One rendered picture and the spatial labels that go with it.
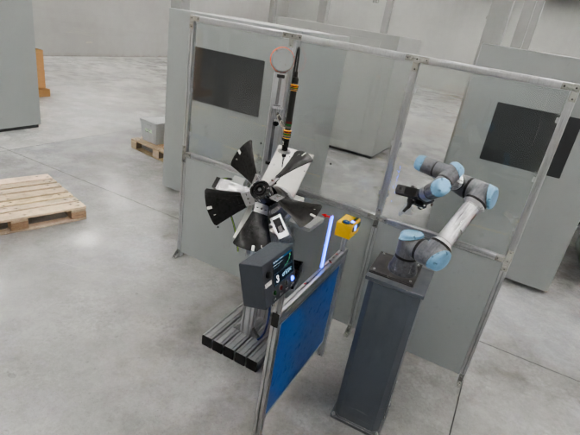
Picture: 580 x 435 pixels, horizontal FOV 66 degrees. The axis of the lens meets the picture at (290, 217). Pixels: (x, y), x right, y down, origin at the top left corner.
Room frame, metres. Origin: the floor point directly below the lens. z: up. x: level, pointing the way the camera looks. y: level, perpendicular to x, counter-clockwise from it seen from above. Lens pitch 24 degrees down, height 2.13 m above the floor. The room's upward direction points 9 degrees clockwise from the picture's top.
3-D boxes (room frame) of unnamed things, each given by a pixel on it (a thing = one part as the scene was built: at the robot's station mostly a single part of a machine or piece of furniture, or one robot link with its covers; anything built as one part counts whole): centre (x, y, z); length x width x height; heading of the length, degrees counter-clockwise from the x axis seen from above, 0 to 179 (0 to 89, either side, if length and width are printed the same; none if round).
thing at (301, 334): (2.17, -0.20, 0.45); 0.82 x 0.02 x 0.66; 156
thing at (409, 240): (2.08, -0.63, 1.19); 0.13 x 0.12 x 0.14; 43
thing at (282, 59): (3.11, 0.22, 1.88); 0.16 x 0.07 x 0.16; 101
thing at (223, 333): (2.64, 0.13, 0.04); 0.62 x 0.45 x 0.08; 156
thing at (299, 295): (2.17, -0.20, 0.82); 0.90 x 0.04 x 0.08; 156
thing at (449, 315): (3.06, -0.21, 0.50); 2.59 x 0.03 x 0.91; 66
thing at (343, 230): (2.53, -0.36, 1.02); 0.16 x 0.10 x 0.11; 156
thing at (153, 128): (6.67, 2.12, 0.31); 0.60 x 0.42 x 0.33; 146
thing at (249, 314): (2.56, 0.17, 0.46); 0.09 x 0.05 x 0.91; 66
